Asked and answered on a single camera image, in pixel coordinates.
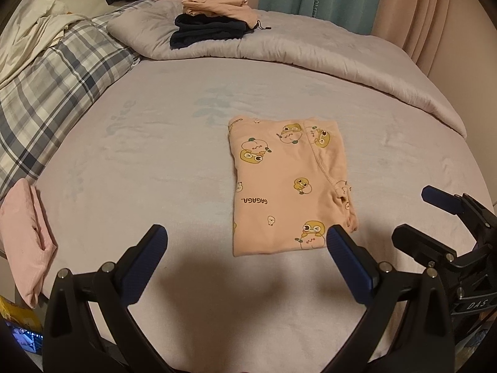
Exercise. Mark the lit blue screen device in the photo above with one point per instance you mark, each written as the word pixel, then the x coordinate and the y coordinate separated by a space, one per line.
pixel 27 340

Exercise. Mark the pale green pillow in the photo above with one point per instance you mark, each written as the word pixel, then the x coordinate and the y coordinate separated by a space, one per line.
pixel 87 4

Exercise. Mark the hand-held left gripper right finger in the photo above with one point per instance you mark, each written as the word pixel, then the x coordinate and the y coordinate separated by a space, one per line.
pixel 349 264

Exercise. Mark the yellow packet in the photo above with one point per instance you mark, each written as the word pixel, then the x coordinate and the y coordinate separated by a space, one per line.
pixel 19 314

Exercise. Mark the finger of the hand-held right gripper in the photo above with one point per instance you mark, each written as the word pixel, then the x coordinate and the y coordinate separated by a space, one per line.
pixel 442 200
pixel 419 243

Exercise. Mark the peach cartoon print shirt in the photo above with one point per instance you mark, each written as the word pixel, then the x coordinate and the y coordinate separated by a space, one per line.
pixel 287 186

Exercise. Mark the grey duvet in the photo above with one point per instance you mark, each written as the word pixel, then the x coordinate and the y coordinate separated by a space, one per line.
pixel 310 50

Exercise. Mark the cream crumpled cloth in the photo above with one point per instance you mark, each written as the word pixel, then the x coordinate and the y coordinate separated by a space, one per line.
pixel 27 39

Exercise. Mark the folded pink cloth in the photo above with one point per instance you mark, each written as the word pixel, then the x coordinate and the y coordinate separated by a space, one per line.
pixel 27 237

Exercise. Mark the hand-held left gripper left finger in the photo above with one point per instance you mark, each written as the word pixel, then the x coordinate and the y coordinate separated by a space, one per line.
pixel 145 264

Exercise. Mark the folded peach garment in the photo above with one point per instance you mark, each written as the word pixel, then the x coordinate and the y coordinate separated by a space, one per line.
pixel 217 6

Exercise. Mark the bed with lilac sheet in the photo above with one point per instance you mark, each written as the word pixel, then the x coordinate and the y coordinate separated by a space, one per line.
pixel 147 171

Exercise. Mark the folded navy garment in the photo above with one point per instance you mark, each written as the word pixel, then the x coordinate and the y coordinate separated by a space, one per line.
pixel 205 33

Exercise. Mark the plaid quilt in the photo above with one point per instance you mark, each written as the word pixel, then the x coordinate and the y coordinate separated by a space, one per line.
pixel 58 85

